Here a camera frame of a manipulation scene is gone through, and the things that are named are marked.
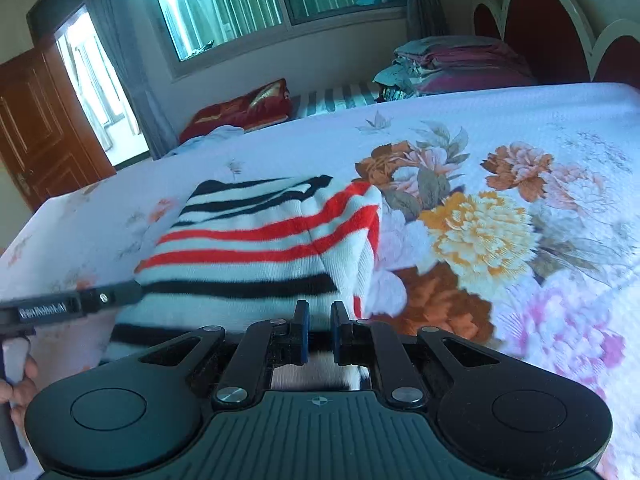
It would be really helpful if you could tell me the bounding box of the grey white striped mattress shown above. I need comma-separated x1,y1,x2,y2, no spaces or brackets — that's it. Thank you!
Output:
290,81,382,119

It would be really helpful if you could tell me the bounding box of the pile of folded blankets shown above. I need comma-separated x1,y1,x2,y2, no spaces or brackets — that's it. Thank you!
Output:
372,35,539,104

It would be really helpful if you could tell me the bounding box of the red black white striped sweater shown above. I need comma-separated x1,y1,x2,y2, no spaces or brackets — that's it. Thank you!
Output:
102,175,387,392

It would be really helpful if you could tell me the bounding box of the person's left hand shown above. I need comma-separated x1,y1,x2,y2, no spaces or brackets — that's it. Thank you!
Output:
0,355,40,430

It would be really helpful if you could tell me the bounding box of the red patterned pillow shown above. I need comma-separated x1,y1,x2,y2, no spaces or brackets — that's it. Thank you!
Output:
177,78,294,144

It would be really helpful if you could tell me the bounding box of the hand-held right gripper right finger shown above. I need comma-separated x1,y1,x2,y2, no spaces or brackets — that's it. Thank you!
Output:
331,301,502,407

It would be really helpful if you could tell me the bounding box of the brown wooden door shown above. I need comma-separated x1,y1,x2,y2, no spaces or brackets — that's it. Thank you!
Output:
0,42,119,214

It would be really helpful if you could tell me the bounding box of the long grey curtain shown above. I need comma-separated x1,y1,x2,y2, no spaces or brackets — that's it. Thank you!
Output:
72,0,179,162

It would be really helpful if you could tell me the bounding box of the short grey curtain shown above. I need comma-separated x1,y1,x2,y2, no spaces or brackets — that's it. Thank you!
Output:
394,0,451,45

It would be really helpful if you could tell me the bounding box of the floral bed sheet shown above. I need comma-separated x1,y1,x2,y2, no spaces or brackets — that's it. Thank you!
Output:
0,82,640,480

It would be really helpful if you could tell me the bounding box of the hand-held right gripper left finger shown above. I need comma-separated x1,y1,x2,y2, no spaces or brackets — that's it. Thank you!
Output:
137,300,312,409

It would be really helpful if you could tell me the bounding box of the light blue cloth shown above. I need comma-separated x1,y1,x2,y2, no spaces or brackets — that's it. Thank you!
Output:
164,125,247,159

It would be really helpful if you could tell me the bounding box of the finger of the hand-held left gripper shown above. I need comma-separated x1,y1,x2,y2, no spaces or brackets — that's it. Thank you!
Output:
75,280,145,314

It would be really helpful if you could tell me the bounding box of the white and red headboard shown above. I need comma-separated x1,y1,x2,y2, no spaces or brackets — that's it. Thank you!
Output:
471,0,640,92

